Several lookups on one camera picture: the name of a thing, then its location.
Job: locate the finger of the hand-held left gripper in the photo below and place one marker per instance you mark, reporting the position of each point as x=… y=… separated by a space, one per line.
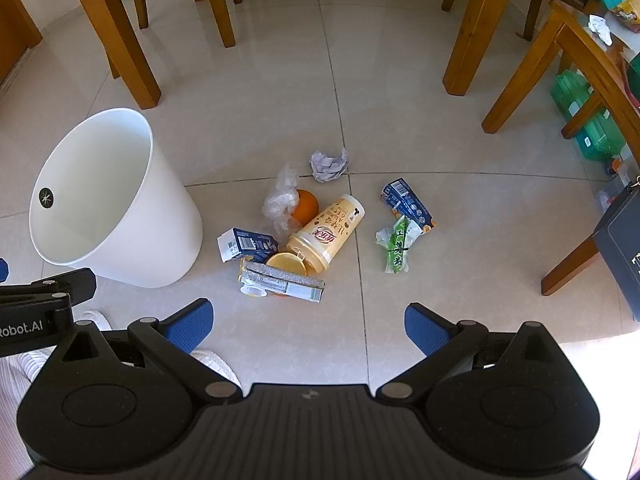
x=55 y=285
x=3 y=270

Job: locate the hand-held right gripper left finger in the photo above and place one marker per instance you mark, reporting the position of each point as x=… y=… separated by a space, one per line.
x=192 y=325

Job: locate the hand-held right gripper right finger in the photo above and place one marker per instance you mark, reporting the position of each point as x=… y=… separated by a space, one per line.
x=425 y=327

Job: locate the green snack wrapper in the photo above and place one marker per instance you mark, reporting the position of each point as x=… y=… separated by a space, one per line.
x=397 y=247

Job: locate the white plastic trash bin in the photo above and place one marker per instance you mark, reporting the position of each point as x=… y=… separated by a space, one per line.
x=165 y=240

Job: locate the silver carton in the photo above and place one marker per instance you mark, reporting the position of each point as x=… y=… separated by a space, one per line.
x=285 y=282

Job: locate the blue drink carton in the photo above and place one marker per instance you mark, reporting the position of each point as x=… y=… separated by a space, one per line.
x=252 y=242
x=407 y=205

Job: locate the orange plastic lid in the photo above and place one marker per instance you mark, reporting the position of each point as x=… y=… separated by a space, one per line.
x=285 y=262

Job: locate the yellow milk tea cup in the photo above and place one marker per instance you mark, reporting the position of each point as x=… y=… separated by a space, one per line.
x=327 y=232

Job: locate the clear plastic bag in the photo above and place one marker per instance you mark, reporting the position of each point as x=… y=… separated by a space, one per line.
x=280 y=200

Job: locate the orange fruit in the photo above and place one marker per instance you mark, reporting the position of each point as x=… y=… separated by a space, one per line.
x=306 y=207

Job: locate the white paper ball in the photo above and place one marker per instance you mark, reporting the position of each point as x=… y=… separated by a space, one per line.
x=327 y=165

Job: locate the person's white shoe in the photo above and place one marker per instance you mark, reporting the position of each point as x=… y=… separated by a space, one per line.
x=217 y=367

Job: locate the person's striped trouser leg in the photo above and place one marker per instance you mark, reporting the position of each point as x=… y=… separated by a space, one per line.
x=20 y=380

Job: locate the dark navy box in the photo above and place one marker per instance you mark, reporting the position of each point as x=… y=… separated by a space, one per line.
x=620 y=255

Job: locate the clear plastic container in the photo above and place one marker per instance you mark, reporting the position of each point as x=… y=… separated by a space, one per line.
x=611 y=195

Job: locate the wooden door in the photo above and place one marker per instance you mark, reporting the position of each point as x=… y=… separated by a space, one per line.
x=15 y=25

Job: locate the green plastic crate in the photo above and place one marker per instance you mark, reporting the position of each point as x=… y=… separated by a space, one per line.
x=590 y=130

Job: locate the wooden dining table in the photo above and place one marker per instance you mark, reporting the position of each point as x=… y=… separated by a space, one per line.
x=480 y=35

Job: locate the crumpled white tissue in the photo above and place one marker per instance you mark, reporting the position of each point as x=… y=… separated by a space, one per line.
x=600 y=30

